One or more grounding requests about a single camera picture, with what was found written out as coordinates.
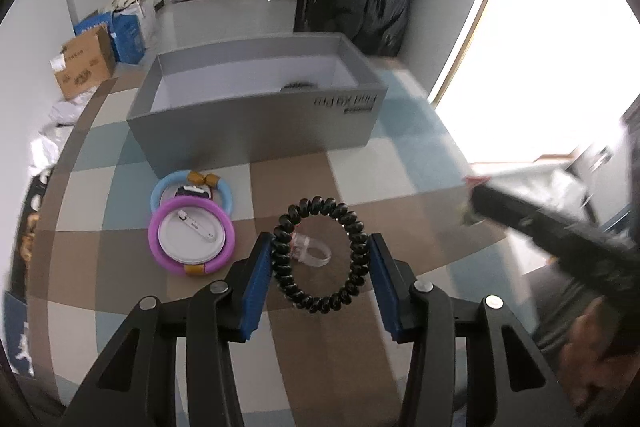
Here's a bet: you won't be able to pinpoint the blue cardboard box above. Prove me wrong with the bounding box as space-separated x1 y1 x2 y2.
74 9 147 65

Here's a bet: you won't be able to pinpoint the purple bracelet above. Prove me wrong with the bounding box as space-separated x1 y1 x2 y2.
148 197 236 279

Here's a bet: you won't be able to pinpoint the person's right hand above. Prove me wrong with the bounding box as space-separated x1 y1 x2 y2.
560 299 640 408

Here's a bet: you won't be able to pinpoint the clear plastic ring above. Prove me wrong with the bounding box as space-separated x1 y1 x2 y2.
292 232 333 269

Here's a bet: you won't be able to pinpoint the white round badge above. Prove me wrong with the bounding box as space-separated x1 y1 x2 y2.
158 206 224 266

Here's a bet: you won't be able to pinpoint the light blue bracelet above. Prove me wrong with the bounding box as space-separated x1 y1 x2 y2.
150 169 234 220

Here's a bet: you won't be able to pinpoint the black spiral hair tie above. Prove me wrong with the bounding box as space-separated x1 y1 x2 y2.
270 195 372 314

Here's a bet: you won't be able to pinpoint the checkered tablecloth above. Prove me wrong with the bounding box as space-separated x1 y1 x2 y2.
35 67 551 427

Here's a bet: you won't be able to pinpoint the white bag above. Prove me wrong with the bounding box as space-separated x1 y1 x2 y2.
102 0 157 42

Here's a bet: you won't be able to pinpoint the black cartoon charm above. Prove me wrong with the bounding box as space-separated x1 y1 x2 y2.
175 184 214 204

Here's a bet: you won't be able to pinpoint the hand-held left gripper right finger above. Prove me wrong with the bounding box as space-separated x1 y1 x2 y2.
369 233 583 427

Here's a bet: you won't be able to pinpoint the dark printed bag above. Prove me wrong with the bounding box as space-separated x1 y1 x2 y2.
9 172 52 298

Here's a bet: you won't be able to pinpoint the white plastic bags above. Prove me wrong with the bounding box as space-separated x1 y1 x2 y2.
29 91 97 170

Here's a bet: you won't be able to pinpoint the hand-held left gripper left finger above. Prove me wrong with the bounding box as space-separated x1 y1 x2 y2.
60 232 274 427

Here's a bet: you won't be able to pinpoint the grey cardboard box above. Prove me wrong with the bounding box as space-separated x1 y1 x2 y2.
126 33 389 178

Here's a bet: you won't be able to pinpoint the brown cardboard box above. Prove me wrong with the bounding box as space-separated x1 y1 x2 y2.
50 25 117 101

